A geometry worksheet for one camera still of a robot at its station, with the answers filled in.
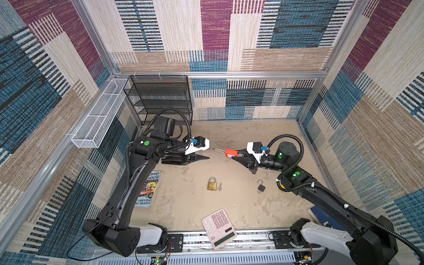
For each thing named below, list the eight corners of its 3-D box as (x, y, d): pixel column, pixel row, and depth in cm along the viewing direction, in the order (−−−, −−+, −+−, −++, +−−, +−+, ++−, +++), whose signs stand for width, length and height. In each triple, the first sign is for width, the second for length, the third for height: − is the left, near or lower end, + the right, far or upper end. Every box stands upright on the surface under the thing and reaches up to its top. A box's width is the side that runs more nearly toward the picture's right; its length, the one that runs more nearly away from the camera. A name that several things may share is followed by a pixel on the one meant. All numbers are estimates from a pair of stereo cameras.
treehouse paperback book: (136, 206, 85) (134, 204, 83) (150, 172, 97) (149, 169, 95) (150, 207, 85) (148, 206, 82) (162, 173, 97) (161, 171, 95)
